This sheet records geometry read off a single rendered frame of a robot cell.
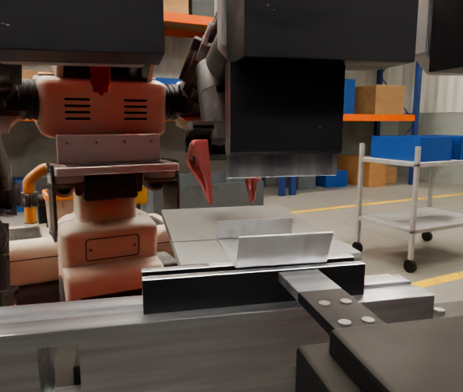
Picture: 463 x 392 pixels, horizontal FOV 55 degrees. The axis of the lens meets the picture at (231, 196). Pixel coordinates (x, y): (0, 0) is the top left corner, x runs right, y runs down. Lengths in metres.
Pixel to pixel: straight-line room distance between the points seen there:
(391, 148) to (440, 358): 3.62
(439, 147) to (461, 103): 5.32
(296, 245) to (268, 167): 0.07
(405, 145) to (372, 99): 4.70
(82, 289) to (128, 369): 0.66
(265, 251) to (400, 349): 0.21
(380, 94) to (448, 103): 1.41
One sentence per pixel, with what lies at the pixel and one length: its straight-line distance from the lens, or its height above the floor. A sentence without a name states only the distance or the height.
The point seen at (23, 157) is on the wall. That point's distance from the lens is 6.79.
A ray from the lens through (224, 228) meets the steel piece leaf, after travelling 0.48.
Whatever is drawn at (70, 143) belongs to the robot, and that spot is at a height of 1.08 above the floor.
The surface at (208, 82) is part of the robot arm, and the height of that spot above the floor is 1.18.
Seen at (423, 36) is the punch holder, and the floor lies 1.21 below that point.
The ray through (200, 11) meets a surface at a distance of 6.80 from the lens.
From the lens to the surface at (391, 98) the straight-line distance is 8.55.
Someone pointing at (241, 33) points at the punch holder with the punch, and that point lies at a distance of 0.35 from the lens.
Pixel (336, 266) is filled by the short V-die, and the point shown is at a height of 1.00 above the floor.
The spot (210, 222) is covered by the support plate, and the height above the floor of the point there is 1.00.
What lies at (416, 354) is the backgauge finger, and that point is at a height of 1.03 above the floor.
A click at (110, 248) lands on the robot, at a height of 0.84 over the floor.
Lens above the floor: 1.13
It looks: 9 degrees down
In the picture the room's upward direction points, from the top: straight up
